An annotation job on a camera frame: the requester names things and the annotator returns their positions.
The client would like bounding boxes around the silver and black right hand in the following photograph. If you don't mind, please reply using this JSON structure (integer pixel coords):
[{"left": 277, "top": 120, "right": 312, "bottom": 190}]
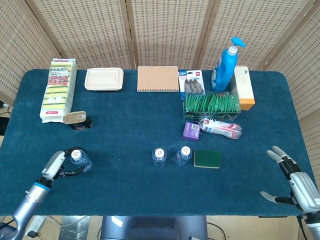
[{"left": 260, "top": 145, "right": 320, "bottom": 214}]

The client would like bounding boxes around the black and silver left hand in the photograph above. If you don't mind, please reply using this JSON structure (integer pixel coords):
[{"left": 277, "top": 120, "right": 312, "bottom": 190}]
[{"left": 40, "top": 146, "right": 86, "bottom": 182}]

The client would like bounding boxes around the small clear water bottle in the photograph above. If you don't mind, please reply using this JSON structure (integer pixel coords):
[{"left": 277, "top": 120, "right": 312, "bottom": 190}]
[
  {"left": 174, "top": 145, "right": 194, "bottom": 166},
  {"left": 70, "top": 149, "right": 93, "bottom": 173},
  {"left": 151, "top": 147, "right": 168, "bottom": 169}
]

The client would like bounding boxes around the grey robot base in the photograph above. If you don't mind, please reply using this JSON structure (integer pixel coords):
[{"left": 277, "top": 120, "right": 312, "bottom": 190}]
[{"left": 99, "top": 215, "right": 209, "bottom": 240}]

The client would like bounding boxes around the black tin with gold lid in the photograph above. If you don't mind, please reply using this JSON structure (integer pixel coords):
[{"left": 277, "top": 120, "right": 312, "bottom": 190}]
[{"left": 63, "top": 110, "right": 93, "bottom": 132}]

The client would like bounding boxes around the white power strip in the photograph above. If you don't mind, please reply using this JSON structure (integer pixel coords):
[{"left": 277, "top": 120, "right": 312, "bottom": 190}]
[{"left": 25, "top": 215, "right": 48, "bottom": 238}]

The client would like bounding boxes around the shiny metal table leg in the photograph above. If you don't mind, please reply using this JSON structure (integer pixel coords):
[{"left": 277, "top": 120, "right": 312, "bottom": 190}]
[{"left": 58, "top": 215, "right": 91, "bottom": 240}]

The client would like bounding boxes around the yellow sponge multipack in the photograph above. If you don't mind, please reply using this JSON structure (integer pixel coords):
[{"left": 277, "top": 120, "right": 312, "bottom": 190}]
[{"left": 39, "top": 58, "right": 78, "bottom": 124}]

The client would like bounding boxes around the green scouring sponge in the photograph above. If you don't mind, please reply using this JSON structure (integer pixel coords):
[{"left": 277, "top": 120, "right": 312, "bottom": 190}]
[{"left": 193, "top": 149, "right": 222, "bottom": 169}]

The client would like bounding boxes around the beige lidded food container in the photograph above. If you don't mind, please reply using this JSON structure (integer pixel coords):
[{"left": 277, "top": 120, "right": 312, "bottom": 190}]
[{"left": 84, "top": 67, "right": 125, "bottom": 92}]

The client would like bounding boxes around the red and white plastic pouch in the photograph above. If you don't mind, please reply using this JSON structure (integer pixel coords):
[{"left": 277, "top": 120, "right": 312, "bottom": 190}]
[{"left": 199, "top": 116, "right": 243, "bottom": 140}]

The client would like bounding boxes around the white and orange carton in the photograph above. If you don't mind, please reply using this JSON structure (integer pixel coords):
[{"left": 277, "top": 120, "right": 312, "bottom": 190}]
[{"left": 229, "top": 65, "right": 257, "bottom": 111}]

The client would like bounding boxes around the dark blue table mat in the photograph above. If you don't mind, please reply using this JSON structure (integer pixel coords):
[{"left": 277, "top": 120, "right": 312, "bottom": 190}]
[{"left": 0, "top": 68, "right": 320, "bottom": 217}]

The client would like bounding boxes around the clear box of green packets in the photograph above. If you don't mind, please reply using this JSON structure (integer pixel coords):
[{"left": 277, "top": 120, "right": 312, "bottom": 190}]
[{"left": 182, "top": 91, "right": 242, "bottom": 121}]

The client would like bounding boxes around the small purple box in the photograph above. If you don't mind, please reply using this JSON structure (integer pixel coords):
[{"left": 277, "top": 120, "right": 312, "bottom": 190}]
[{"left": 182, "top": 121, "right": 202, "bottom": 142}]

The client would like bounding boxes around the brown spiral notebook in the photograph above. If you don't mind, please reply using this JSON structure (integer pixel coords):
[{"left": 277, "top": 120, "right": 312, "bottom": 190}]
[{"left": 136, "top": 65, "right": 180, "bottom": 93}]

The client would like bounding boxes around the blue pump dispenser bottle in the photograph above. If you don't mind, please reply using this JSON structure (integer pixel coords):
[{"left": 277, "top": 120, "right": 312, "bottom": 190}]
[{"left": 211, "top": 36, "right": 247, "bottom": 92}]

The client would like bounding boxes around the binder clip blister pack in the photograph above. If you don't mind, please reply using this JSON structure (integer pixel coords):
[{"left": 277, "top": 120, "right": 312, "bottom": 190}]
[{"left": 177, "top": 69, "right": 206, "bottom": 101}]

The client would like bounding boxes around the woven bamboo folding screen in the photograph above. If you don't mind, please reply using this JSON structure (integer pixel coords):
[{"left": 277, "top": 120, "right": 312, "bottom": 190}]
[{"left": 0, "top": 0, "right": 320, "bottom": 177}]

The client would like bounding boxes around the black floor cable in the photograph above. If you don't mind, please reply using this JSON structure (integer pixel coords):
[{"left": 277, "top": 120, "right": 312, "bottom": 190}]
[{"left": 207, "top": 221, "right": 227, "bottom": 240}]

